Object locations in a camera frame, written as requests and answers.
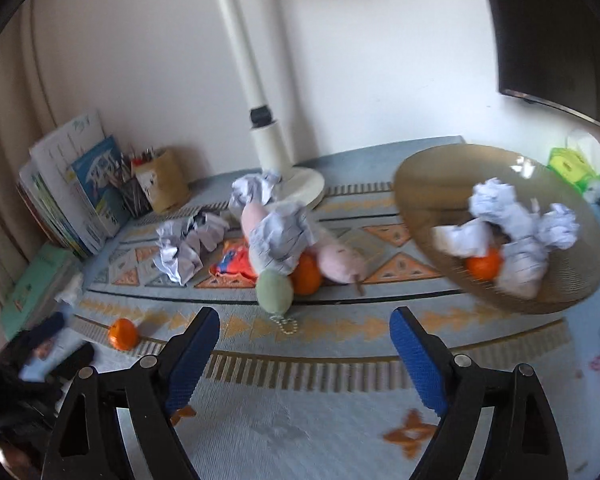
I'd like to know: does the beige curtain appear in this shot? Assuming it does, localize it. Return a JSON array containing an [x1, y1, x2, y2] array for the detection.
[[0, 0, 57, 311]]

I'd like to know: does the shallow brown woven basket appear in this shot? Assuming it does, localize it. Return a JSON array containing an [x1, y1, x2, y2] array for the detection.
[[392, 144, 600, 316]]

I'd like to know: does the patterned blue table mat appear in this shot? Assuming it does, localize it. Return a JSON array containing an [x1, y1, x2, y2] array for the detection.
[[0, 135, 600, 480]]

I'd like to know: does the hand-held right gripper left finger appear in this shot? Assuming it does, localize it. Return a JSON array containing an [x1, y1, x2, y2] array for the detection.
[[42, 306, 221, 480]]

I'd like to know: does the bunch of pencils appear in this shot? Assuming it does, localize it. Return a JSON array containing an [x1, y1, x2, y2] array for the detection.
[[115, 149, 143, 186]]

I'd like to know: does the orange fruit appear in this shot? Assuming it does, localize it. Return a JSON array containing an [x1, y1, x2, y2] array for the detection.
[[465, 248, 504, 281], [291, 254, 324, 296], [107, 318, 142, 351]]

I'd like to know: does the stack of books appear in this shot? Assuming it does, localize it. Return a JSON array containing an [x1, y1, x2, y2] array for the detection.
[[29, 110, 107, 256]]

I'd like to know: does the pink plush toy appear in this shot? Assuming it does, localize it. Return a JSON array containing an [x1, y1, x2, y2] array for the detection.
[[241, 200, 367, 297]]

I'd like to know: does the light green tissue box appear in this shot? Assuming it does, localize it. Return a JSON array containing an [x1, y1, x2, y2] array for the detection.
[[0, 242, 86, 342]]

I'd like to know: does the row of thin books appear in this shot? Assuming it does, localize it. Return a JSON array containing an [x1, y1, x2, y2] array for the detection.
[[17, 160, 88, 261]]

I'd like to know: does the red cartoon print cloth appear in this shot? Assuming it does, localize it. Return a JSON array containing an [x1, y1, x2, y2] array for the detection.
[[209, 240, 261, 281]]

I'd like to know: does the bunch of red-capped pens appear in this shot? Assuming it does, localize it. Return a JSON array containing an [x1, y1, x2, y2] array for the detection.
[[131, 146, 163, 167]]

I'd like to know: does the brown cardboard container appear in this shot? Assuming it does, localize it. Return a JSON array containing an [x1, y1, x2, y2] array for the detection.
[[135, 147, 191, 214]]

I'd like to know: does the black monitor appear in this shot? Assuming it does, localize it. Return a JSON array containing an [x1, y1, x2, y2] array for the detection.
[[475, 0, 600, 137]]

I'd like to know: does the green plush egg keychain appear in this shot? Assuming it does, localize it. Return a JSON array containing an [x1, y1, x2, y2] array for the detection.
[[256, 269, 301, 337]]

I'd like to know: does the white lamp stand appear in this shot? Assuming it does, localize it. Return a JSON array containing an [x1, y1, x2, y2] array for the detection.
[[119, 0, 327, 209]]

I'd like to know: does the white paper ball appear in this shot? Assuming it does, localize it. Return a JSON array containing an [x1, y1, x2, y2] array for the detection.
[[155, 220, 206, 287], [190, 212, 230, 252], [250, 202, 319, 274], [535, 203, 580, 251], [228, 170, 284, 209], [497, 240, 551, 299], [469, 177, 531, 241], [432, 222, 491, 259]]

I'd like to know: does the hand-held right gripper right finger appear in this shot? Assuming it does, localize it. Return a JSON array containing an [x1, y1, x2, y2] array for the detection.
[[389, 306, 571, 480]]

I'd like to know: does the bright green tissue pack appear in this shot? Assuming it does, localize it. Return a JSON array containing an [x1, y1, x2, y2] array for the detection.
[[547, 129, 600, 204]]

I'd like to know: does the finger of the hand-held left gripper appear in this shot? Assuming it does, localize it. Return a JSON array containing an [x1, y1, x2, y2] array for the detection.
[[27, 311, 67, 348]]

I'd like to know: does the black mesh pen holder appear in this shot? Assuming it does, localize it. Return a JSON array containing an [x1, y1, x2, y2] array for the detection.
[[117, 175, 154, 220]]

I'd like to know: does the blue picture book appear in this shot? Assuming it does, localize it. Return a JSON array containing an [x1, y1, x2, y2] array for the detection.
[[70, 135, 132, 241]]

